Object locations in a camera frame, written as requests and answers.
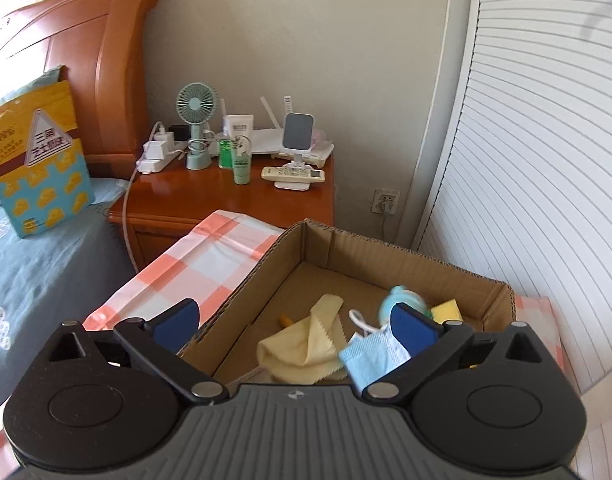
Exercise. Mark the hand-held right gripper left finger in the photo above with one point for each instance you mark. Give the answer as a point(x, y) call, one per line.
point(176, 322)

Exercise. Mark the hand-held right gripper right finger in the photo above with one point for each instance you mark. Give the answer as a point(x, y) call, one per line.
point(413, 325)

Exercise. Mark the blue white plush toy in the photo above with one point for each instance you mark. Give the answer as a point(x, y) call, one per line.
point(401, 300)

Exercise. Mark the yellow green sponge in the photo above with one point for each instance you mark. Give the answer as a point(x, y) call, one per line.
point(448, 312)

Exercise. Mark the blue face mask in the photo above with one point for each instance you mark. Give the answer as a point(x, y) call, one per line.
point(371, 355)

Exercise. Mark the brown cardboard box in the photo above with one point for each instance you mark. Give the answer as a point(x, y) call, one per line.
point(366, 260)

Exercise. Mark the orange white checked tablecloth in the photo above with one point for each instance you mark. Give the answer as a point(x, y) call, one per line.
point(186, 270)

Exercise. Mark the yellow cleaning cloth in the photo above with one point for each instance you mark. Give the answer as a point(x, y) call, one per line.
point(296, 350)

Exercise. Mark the wooden nightstand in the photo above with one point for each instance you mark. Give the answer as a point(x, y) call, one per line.
point(186, 195)

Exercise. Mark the blue cloud print bedsheet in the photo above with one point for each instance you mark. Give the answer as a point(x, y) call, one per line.
point(46, 280)

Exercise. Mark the white power strip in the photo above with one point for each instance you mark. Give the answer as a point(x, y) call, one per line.
point(158, 164)

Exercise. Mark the green cream tube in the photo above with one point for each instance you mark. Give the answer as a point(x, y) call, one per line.
point(242, 170)

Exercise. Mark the white charger plug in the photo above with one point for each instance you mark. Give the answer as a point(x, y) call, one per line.
point(156, 150)

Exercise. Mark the green sanitizer bottle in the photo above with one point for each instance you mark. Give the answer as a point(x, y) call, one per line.
point(226, 155)

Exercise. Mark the white remote control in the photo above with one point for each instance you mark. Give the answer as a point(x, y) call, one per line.
point(293, 174)

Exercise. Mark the black charger plug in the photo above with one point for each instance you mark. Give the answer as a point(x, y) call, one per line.
point(178, 132)

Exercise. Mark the yellow blue paper bag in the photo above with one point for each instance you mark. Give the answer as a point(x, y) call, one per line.
point(41, 185)

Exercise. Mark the white router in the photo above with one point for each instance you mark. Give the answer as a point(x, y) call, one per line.
point(266, 140)

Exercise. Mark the white louvered door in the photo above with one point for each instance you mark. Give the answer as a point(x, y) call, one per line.
point(536, 160)

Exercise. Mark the white cream tube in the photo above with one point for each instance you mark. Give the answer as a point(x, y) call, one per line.
point(238, 125)

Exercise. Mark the green desk fan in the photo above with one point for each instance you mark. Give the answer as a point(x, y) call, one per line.
point(196, 102)

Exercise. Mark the white phone stand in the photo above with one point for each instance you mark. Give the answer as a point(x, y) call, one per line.
point(298, 130)

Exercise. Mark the blue pillow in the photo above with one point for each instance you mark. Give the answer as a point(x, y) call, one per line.
point(51, 76)

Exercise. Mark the wooden bed headboard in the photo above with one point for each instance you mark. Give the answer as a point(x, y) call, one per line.
point(86, 60)

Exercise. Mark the wall power outlet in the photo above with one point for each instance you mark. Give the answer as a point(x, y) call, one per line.
point(386, 200)

